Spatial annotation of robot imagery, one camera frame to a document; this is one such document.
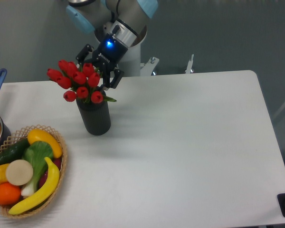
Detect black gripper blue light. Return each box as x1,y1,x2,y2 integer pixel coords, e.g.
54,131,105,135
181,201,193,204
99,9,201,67
75,34,128,91

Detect red tulip bouquet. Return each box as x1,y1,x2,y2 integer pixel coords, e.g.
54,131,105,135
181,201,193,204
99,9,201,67
47,59,116,104

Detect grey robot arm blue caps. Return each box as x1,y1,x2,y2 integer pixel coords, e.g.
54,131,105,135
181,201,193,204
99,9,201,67
66,0,158,90

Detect dark grey ribbed vase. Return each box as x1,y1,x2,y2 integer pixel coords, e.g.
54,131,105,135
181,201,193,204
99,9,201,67
76,99,111,135

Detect yellow squash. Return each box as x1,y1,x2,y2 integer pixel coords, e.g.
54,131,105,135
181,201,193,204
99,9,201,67
27,129,63,159

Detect purple eggplant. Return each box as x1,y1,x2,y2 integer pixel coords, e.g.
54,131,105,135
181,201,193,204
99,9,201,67
38,158,62,189

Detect green bok choy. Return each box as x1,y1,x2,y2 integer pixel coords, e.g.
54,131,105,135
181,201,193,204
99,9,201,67
21,141,53,198

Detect dark green cucumber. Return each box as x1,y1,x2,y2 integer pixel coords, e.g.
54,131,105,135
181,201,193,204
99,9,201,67
0,138,30,165

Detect beige round slice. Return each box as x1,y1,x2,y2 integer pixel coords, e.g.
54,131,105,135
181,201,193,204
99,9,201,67
5,160,33,186

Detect yellow banana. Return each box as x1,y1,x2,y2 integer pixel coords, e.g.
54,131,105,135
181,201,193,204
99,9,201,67
9,157,60,215

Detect orange fruit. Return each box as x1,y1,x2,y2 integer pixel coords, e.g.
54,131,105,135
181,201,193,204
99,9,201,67
0,182,21,205

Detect woven wicker basket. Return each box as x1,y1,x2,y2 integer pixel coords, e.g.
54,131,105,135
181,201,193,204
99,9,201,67
0,124,67,219

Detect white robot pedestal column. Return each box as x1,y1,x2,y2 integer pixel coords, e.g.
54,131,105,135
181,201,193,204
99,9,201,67
118,43,141,77

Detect white metal mounting bracket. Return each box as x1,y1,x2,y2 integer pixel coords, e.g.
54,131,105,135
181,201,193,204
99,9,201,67
95,54,195,78

